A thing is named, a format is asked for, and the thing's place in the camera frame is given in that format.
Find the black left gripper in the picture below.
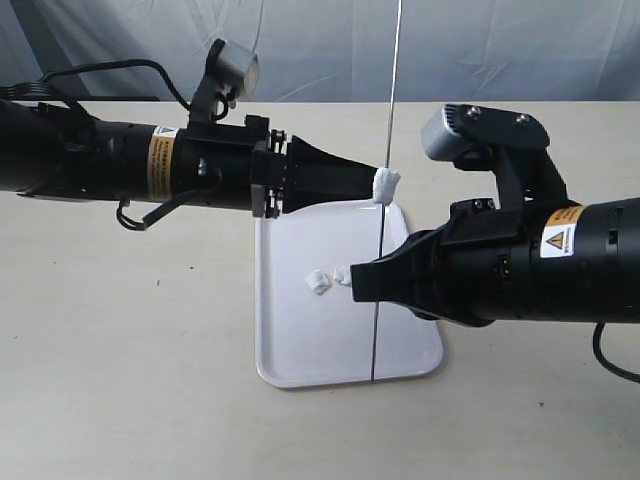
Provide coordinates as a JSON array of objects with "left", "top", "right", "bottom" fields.
[{"left": 172, "top": 115, "right": 377, "bottom": 218}]

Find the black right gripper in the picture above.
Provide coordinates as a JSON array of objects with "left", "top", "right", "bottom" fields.
[{"left": 350, "top": 200, "right": 545, "bottom": 325}]

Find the white marshmallow piece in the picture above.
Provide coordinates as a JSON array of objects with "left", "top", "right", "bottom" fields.
[
  {"left": 304, "top": 269, "right": 332, "bottom": 296},
  {"left": 332, "top": 264, "right": 352, "bottom": 286},
  {"left": 371, "top": 167, "right": 401, "bottom": 205}
]

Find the thin metal skewer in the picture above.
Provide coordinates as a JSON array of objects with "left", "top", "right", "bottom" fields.
[{"left": 370, "top": 0, "right": 403, "bottom": 385}]

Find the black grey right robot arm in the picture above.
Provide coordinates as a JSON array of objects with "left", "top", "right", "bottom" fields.
[{"left": 350, "top": 198, "right": 639, "bottom": 327}]

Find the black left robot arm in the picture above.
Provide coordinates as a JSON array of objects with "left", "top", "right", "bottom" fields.
[{"left": 1, "top": 100, "right": 376, "bottom": 230}]

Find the white rectangular plastic tray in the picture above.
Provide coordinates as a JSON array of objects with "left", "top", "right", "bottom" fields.
[{"left": 255, "top": 201, "right": 444, "bottom": 389}]

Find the grey fabric backdrop curtain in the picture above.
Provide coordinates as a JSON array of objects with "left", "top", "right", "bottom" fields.
[{"left": 1, "top": 1, "right": 639, "bottom": 102}]

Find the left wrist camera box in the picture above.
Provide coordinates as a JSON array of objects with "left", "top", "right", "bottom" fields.
[{"left": 214, "top": 41, "right": 260, "bottom": 99}]

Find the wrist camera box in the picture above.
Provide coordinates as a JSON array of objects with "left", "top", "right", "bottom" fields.
[
  {"left": 420, "top": 103, "right": 550, "bottom": 162},
  {"left": 214, "top": 41, "right": 260, "bottom": 99}
]

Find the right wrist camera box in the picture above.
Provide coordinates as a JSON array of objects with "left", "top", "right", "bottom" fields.
[{"left": 420, "top": 103, "right": 550, "bottom": 162}]

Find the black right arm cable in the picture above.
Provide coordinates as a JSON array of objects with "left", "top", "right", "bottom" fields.
[{"left": 592, "top": 322, "right": 640, "bottom": 385}]

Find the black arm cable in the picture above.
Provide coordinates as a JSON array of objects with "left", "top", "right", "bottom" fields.
[
  {"left": 0, "top": 58, "right": 224, "bottom": 232},
  {"left": 592, "top": 322, "right": 640, "bottom": 385}
]

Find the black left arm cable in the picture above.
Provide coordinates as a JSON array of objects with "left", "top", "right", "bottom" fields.
[{"left": 0, "top": 58, "right": 224, "bottom": 232}]

